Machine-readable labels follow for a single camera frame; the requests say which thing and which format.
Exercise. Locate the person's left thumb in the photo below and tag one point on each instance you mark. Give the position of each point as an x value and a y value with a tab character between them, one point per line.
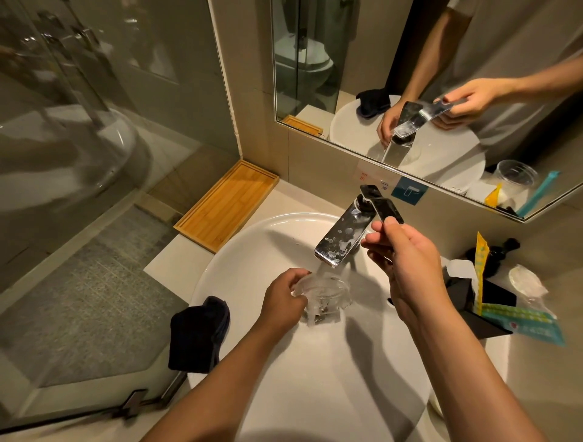
298	274

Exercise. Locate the person's right hand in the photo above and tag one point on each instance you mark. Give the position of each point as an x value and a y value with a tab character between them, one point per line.
414	273

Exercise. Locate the white round sink basin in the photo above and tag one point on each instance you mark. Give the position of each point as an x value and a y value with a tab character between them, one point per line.
319	387

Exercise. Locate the chrome sink faucet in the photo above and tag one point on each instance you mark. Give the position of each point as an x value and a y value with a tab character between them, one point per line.
341	234

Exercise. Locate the person's right thumb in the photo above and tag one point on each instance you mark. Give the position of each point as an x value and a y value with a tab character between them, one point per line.
391	229

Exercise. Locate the black amenity holder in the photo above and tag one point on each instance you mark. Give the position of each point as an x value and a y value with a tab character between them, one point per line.
494	325

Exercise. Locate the metal glass door hinge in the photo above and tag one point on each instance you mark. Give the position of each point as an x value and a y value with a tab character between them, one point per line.
134	404

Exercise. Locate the clear plastic cup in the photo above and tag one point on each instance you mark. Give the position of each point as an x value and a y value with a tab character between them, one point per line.
330	291
527	281

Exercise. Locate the teal toothbrush packet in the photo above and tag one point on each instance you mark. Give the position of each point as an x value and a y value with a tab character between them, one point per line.
528	321

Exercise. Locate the clear plastic wrapped cup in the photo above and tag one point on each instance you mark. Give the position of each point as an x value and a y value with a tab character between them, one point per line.
527	281

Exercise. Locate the wall mirror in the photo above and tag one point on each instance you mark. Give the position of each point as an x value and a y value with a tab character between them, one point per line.
501	45

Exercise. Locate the bamboo wooden tray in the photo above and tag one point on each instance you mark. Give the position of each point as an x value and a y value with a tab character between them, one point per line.
225	207

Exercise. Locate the yellow sachet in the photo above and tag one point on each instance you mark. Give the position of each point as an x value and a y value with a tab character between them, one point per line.
481	259

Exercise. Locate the black hair dryer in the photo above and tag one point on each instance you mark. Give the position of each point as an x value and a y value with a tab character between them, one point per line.
498	255

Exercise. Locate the grey bath mat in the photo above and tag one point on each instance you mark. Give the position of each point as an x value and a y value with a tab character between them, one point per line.
91	309

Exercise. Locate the person's right forearm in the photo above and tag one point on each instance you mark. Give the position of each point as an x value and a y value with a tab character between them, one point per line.
464	378

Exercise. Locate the person's right middle finger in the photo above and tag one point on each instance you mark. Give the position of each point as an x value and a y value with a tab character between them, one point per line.
380	257

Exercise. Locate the red and white sticker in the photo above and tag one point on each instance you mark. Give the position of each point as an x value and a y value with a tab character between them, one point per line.
371	176

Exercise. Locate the person's left hand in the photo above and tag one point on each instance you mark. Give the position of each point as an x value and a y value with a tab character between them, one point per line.
278	305

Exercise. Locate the black folded cloth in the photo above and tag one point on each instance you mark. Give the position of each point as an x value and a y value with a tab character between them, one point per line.
198	334

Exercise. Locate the white paper packet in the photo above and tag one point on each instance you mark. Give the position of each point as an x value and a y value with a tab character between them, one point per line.
461	269

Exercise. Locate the person's left forearm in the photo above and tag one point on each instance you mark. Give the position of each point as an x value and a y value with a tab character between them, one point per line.
227	387

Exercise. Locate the glass shower enclosure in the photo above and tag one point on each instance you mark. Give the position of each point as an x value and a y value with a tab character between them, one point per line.
68	136

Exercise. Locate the blue square sticker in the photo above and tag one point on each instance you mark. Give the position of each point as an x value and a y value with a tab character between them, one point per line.
410	192

